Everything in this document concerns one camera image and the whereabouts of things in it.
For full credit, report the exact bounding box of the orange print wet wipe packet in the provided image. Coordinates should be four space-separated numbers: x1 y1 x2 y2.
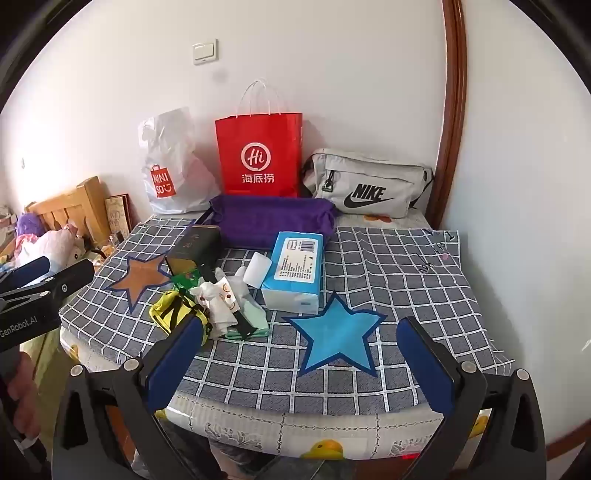
203 281 242 337

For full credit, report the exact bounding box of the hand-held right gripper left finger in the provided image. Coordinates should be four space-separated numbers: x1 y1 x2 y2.
52 315 208 480

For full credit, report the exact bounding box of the white plastic shopping bag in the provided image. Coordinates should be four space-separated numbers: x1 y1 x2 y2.
139 107 222 215

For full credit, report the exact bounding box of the grey waist bag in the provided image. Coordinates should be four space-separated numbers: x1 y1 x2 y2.
302 148 435 219

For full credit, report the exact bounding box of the white rectangular block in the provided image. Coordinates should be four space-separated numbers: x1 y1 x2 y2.
243 251 273 288

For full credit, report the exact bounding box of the purple towel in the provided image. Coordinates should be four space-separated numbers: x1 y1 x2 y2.
187 194 337 252

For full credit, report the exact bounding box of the brown wooden door frame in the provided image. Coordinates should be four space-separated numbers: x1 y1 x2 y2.
427 0 468 229

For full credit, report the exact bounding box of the yellow zip pouch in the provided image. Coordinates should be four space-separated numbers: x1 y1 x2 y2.
148 290 211 334

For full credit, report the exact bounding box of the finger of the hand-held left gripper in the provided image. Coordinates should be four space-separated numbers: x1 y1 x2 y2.
28 259 95 305
0 257 51 289

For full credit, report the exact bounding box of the grey checked star blanket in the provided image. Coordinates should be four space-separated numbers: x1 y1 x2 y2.
60 215 515 416

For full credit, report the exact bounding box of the white wall light switch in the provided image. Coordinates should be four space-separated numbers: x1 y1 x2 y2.
192 41 218 65

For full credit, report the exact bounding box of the green tissue packet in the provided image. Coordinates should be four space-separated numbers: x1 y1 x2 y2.
222 295 271 342

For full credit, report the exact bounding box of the light wooden headboard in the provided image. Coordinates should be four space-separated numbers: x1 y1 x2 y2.
25 176 112 250

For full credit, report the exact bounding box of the dark green tea tin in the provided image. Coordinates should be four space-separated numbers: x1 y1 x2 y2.
165 225 221 280

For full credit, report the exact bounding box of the white plush toy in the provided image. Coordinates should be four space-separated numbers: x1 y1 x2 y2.
18 226 98 273

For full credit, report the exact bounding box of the wooden nightstand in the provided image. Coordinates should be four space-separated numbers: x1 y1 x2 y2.
92 233 125 265

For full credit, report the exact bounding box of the person's left hand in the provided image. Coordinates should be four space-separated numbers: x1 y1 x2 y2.
0 355 42 444

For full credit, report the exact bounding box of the red paper shopping bag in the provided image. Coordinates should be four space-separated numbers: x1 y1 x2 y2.
215 79 304 199

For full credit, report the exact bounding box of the green snack packet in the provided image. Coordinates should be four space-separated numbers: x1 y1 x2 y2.
171 268 215 289

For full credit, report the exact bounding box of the purple plush toy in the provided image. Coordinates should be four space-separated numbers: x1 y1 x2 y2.
16 213 44 245

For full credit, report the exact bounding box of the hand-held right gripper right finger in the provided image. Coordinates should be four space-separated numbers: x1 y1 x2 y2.
396 316 548 480

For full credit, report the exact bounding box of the blue tissue pack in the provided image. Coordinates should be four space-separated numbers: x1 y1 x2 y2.
261 232 324 315

